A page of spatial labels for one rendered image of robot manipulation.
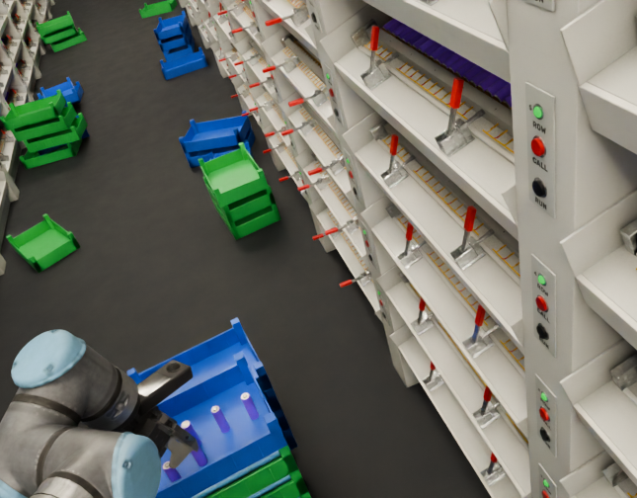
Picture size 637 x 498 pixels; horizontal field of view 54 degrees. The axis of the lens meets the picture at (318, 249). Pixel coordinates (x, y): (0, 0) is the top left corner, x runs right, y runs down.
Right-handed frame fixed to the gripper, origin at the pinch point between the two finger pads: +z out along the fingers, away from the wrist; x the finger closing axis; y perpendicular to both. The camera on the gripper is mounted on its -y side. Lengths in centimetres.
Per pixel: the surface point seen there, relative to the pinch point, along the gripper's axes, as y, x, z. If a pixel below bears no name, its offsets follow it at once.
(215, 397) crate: -10.4, -10.3, 11.8
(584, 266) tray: -27, 61, -39
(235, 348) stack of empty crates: -27, -31, 33
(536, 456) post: -21, 54, 1
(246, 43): -141, -107, 28
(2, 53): -155, -354, 50
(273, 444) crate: -7.1, 9.3, 9.0
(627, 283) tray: -27, 64, -39
